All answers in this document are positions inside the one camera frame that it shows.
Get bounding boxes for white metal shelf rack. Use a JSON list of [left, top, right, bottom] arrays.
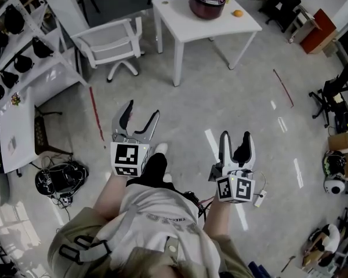
[[0, 0, 89, 118]]

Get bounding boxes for orange cabinet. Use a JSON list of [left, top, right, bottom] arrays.
[[300, 9, 337, 54]]

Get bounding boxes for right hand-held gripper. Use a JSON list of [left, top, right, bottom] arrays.
[[208, 130, 256, 204]]

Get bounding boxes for white square table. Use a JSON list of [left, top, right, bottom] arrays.
[[151, 0, 263, 87]]

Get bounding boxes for black metal lattice chair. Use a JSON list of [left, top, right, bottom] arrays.
[[33, 105, 73, 167]]

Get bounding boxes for person's beige overshirt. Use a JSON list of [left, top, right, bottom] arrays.
[[48, 207, 256, 278]]

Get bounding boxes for black waist cable bundle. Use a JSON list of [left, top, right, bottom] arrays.
[[182, 191, 212, 222]]

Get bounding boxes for row of black bags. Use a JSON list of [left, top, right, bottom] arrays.
[[0, 4, 55, 101]]

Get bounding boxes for white helmet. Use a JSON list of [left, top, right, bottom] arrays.
[[324, 178, 346, 195]]

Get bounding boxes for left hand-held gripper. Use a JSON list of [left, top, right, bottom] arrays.
[[110, 99, 161, 177]]

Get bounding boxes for person's left forearm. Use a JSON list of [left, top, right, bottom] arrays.
[[94, 172, 128, 222]]

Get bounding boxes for person's right forearm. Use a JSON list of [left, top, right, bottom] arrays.
[[202, 200, 231, 240]]

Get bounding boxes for person's white printed t-shirt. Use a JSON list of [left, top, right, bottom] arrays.
[[98, 181, 221, 278]]

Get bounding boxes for white cable adapter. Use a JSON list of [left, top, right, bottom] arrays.
[[252, 171, 267, 208]]

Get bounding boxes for black office chair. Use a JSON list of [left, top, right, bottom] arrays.
[[258, 0, 302, 33], [309, 59, 348, 129]]

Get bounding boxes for white side table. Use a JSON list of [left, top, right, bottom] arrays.
[[0, 87, 38, 175]]

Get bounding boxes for black green helmet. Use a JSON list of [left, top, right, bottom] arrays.
[[321, 150, 347, 179]]

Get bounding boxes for tangled black cable pile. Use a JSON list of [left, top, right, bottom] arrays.
[[34, 155, 89, 208]]

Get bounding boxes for white mesh office chair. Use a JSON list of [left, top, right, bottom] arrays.
[[70, 16, 143, 83]]

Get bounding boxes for cardboard box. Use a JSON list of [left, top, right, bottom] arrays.
[[327, 131, 348, 152]]

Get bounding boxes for person's black trousers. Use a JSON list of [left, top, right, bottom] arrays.
[[126, 152, 176, 191]]

